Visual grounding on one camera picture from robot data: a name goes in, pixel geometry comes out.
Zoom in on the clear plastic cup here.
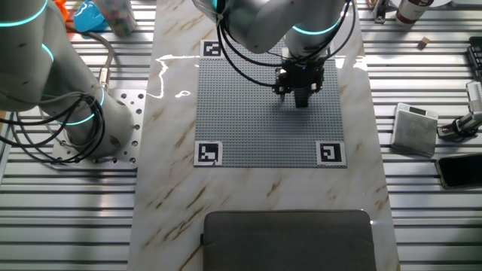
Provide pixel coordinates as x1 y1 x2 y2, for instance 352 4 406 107
93 0 138 38

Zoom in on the black cable bundle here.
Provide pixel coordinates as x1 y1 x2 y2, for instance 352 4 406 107
0 92 107 165

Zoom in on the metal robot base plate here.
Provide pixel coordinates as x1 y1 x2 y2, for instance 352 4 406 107
51 89 147 170

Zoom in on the grey fabric pad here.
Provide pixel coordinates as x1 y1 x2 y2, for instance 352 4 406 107
200 209 377 271

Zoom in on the black looped wrist cable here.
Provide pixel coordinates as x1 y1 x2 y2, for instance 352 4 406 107
215 14 279 88

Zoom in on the orange toy shovel green handle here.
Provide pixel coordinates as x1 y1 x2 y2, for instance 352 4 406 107
52 0 71 23

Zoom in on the grey braided hose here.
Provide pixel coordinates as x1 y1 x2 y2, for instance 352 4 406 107
66 28 115 93

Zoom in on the red white can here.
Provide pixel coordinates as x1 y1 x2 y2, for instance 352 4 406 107
395 0 434 26

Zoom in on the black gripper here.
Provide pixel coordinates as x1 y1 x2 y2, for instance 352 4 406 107
273 59 325 102

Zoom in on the silver digital scale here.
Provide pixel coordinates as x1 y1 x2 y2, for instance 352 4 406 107
390 102 440 158

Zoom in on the black white fiducial marker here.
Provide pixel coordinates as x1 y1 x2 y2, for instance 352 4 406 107
194 140 224 167
316 141 347 167
199 39 226 60

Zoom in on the black keyboard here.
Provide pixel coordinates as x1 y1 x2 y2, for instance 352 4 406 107
466 35 482 82

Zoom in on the grey Lego baseplate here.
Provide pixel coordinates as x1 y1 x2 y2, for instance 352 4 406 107
194 39 348 169

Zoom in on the silver camera on clamp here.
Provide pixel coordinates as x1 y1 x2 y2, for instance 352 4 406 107
436 81 482 142

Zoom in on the black smartphone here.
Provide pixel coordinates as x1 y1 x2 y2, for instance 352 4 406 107
435 152 482 190

